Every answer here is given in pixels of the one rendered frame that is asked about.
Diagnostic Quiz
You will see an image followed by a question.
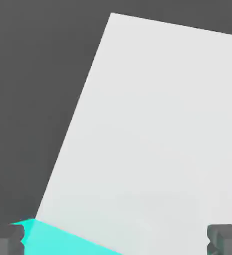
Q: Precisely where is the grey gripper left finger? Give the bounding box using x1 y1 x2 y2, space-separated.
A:
0 223 25 255

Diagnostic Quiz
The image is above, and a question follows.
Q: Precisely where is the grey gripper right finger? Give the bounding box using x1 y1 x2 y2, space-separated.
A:
207 223 232 255

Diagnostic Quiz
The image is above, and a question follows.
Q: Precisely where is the large cyan box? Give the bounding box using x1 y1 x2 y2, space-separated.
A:
10 218 123 255

